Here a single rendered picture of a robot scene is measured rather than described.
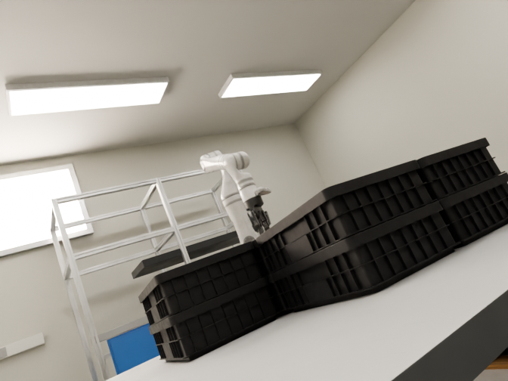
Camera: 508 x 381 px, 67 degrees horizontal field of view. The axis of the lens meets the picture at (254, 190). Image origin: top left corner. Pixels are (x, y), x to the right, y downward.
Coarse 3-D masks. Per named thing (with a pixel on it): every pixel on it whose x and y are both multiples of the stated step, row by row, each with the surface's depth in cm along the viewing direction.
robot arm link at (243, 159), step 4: (240, 152) 155; (244, 152) 156; (224, 156) 161; (236, 156) 152; (240, 156) 153; (244, 156) 153; (248, 156) 155; (240, 160) 153; (244, 160) 153; (248, 160) 154; (240, 164) 153; (244, 164) 154; (248, 164) 155; (224, 168) 162; (240, 168) 154; (244, 168) 156
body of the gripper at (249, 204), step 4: (260, 196) 150; (248, 200) 148; (252, 200) 148; (256, 200) 148; (260, 200) 149; (244, 204) 150; (248, 204) 148; (252, 204) 147; (256, 204) 148; (260, 204) 149; (248, 208) 148; (252, 208) 147; (256, 208) 149; (260, 208) 152; (256, 212) 147; (256, 216) 147
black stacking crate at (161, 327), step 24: (240, 288) 106; (264, 288) 110; (192, 312) 99; (216, 312) 102; (240, 312) 105; (264, 312) 106; (168, 336) 106; (192, 336) 97; (216, 336) 100; (240, 336) 103; (168, 360) 122; (192, 360) 96
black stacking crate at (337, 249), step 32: (384, 224) 81; (416, 224) 86; (320, 256) 87; (352, 256) 79; (384, 256) 79; (416, 256) 83; (288, 288) 103; (320, 288) 91; (352, 288) 81; (384, 288) 77
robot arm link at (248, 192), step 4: (252, 184) 150; (244, 188) 149; (248, 188) 149; (252, 188) 149; (256, 188) 151; (260, 188) 145; (264, 188) 147; (268, 188) 152; (240, 192) 151; (244, 192) 149; (248, 192) 149; (252, 192) 149; (256, 192) 148; (260, 192) 146; (264, 192) 148; (268, 192) 151; (240, 196) 151; (244, 196) 149; (248, 196) 148; (252, 196) 148; (256, 196) 149; (244, 200) 149
